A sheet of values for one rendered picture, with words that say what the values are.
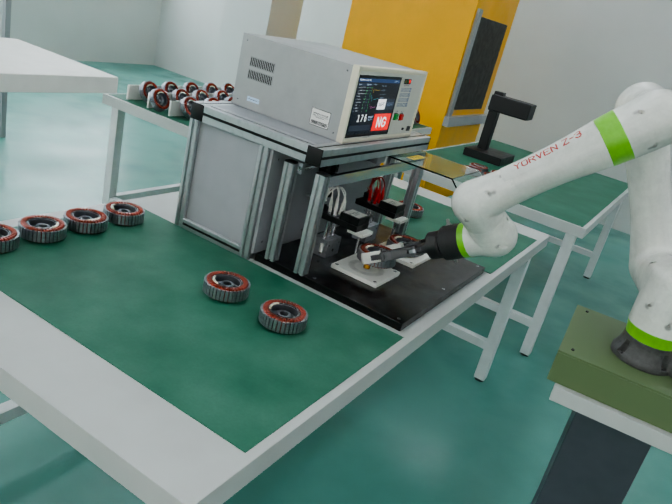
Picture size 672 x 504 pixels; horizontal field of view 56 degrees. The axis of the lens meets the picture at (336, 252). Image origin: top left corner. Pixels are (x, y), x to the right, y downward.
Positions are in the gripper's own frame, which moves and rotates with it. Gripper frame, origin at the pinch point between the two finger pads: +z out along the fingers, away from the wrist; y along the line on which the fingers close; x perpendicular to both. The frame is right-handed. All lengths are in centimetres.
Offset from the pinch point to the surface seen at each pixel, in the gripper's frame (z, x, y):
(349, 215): 4.4, -12.4, 3.6
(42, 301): 34, -10, 80
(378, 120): -4.0, -37.0, -9.2
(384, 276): -0.4, 6.5, 0.1
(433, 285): -8.8, 12.9, -11.9
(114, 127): 182, -81, -68
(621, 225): 37, 66, -533
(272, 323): 1.7, 6.5, 48.0
